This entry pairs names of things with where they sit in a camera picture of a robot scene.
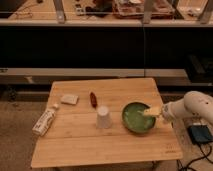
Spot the yellow sponge gripper finger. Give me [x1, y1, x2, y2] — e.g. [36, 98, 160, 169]
[144, 107, 161, 117]

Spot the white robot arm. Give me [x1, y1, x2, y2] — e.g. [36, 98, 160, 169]
[144, 91, 213, 125]

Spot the green bowl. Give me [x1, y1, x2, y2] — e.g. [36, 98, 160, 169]
[122, 102, 156, 134]

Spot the wooden table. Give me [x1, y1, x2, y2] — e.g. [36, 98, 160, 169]
[31, 78, 183, 168]

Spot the red sausage-shaped object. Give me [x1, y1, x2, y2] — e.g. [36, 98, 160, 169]
[90, 92, 97, 108]

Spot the long workbench shelf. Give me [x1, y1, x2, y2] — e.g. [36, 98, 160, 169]
[0, 0, 213, 27]

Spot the black cable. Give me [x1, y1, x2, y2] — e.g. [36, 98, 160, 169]
[175, 143, 213, 171]

